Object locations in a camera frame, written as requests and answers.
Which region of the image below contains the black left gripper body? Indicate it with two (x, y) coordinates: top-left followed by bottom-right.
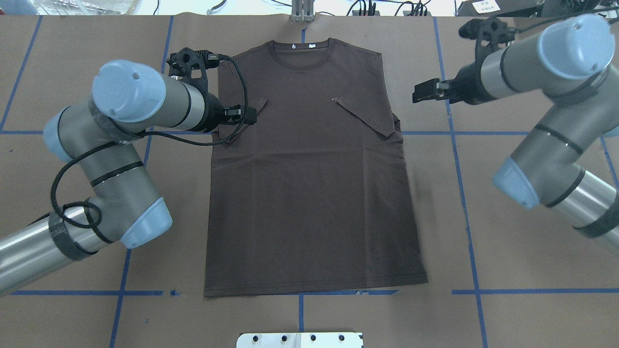
(201, 93), (242, 132)

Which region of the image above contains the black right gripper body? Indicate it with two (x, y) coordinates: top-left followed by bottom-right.
(443, 65), (489, 105)

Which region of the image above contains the dark brown t-shirt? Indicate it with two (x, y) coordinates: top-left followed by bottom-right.
(203, 38), (427, 298)

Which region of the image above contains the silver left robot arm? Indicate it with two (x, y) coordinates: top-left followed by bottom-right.
(1, 49), (257, 296)

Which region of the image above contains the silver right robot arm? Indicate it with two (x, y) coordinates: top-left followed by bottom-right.
(412, 13), (619, 253)

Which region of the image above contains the black box with label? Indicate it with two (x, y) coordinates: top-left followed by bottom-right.
(456, 0), (544, 17)

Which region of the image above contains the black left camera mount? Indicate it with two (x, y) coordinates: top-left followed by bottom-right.
(166, 47), (225, 96)

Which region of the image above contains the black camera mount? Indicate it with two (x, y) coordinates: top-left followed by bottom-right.
(458, 17), (517, 68)
(166, 47), (225, 96)

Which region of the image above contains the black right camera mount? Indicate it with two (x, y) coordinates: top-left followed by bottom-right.
(458, 17), (517, 68)

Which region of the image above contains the aluminium profile post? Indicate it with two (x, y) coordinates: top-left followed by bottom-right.
(291, 0), (315, 23)

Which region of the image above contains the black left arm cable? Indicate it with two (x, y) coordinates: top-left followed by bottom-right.
(50, 53), (250, 230)

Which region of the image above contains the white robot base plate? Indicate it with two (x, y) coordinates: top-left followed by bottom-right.
(235, 331), (365, 348)

